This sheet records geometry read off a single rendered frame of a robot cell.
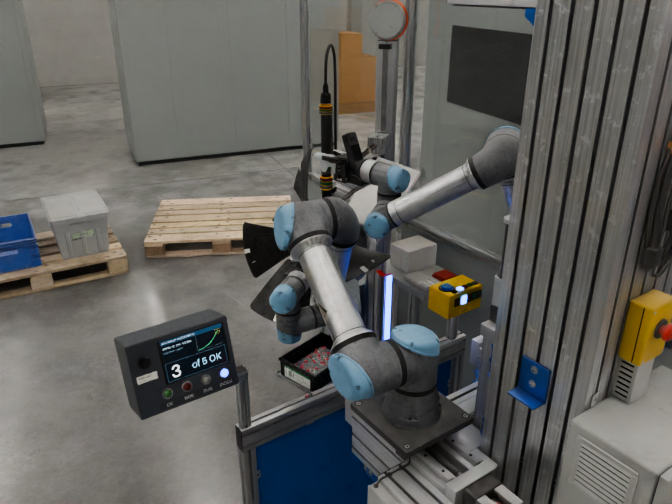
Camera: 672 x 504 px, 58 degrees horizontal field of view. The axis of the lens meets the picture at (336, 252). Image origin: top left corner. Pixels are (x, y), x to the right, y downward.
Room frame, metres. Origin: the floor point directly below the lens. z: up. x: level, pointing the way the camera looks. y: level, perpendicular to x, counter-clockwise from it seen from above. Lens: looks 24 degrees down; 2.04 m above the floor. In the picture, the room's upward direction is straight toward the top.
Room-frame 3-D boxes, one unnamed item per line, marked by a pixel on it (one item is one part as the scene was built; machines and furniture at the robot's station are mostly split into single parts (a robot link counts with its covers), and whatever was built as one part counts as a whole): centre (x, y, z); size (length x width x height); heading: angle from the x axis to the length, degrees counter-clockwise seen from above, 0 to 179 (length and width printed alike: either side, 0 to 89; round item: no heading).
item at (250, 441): (1.63, -0.09, 0.82); 0.90 x 0.04 x 0.08; 125
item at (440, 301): (1.86, -0.41, 1.02); 0.16 x 0.10 x 0.11; 125
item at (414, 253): (2.47, -0.34, 0.92); 0.17 x 0.16 x 0.11; 125
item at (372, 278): (2.29, -0.17, 0.58); 0.09 x 0.05 x 1.15; 35
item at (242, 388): (1.39, 0.26, 0.96); 0.03 x 0.03 x 0.20; 35
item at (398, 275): (2.39, -0.35, 0.85); 0.36 x 0.24 x 0.03; 35
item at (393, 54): (2.66, -0.22, 0.90); 0.08 x 0.06 x 1.80; 70
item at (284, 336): (1.60, 0.13, 1.08); 0.11 x 0.08 x 0.11; 118
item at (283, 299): (1.59, 0.15, 1.17); 0.11 x 0.08 x 0.09; 162
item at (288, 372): (1.73, 0.06, 0.85); 0.22 x 0.17 x 0.07; 139
